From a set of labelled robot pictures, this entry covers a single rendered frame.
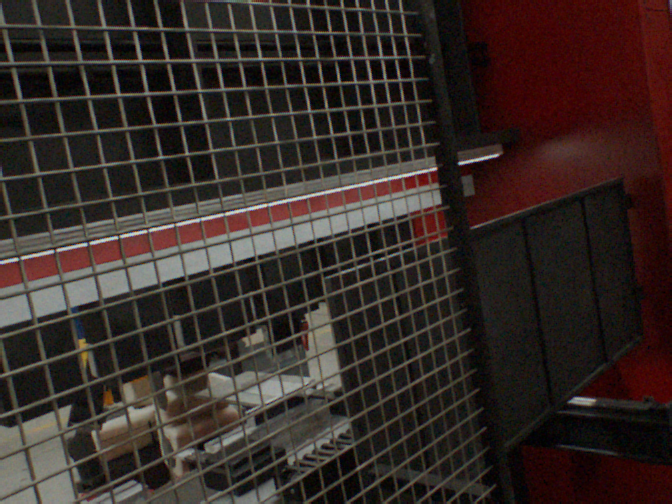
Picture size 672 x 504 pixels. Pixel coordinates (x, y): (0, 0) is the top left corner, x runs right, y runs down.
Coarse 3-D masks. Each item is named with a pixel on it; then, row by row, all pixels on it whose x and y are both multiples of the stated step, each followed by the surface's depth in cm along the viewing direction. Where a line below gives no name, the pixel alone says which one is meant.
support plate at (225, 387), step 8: (240, 376) 187; (248, 376) 186; (296, 376) 178; (216, 384) 184; (224, 384) 182; (232, 384) 181; (240, 384) 180; (200, 392) 179; (208, 392) 178; (216, 392) 177; (224, 392) 175; (240, 392) 172; (224, 400) 170; (232, 400) 168; (240, 400) 166; (248, 400) 165; (256, 400) 164; (264, 400) 163
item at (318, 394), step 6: (306, 390) 163; (312, 390) 162; (318, 390) 161; (336, 390) 149; (342, 390) 148; (306, 396) 160; (312, 396) 159; (318, 396) 157; (330, 396) 149; (336, 396) 149; (336, 402) 147; (342, 402) 146; (330, 408) 149; (336, 408) 148; (342, 408) 146; (336, 414) 148; (342, 414) 147
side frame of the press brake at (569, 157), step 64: (512, 0) 198; (576, 0) 186; (640, 0) 177; (512, 64) 202; (576, 64) 190; (640, 64) 179; (576, 128) 194; (640, 128) 182; (512, 192) 211; (640, 192) 186; (640, 256) 189; (640, 384) 197
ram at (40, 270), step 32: (352, 192) 178; (384, 192) 188; (192, 224) 143; (224, 224) 149; (256, 224) 155; (320, 224) 170; (352, 224) 178; (64, 256) 123; (96, 256) 127; (128, 256) 132; (192, 256) 142; (224, 256) 148; (0, 288) 115; (0, 320) 115
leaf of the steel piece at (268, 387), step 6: (246, 384) 173; (264, 384) 175; (270, 384) 174; (276, 384) 173; (288, 384) 171; (294, 384) 170; (246, 390) 173; (252, 390) 172; (258, 390) 171; (264, 390) 170; (270, 390) 169; (276, 390) 168
